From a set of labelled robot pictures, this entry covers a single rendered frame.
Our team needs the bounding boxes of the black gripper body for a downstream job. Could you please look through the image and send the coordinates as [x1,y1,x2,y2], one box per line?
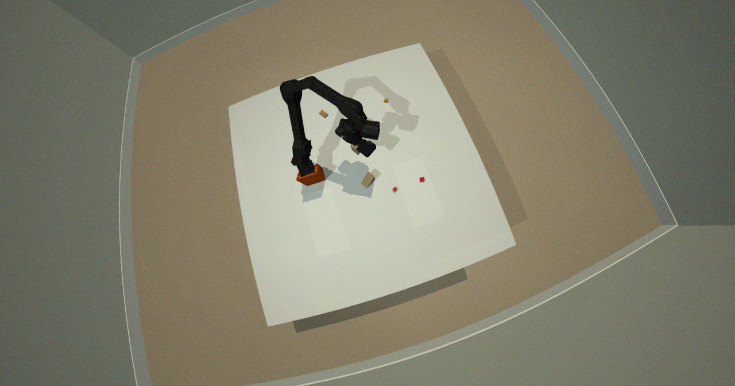
[335,127,376,157]

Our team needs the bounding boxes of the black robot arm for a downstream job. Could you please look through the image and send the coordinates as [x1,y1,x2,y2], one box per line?
[280,76,380,177]

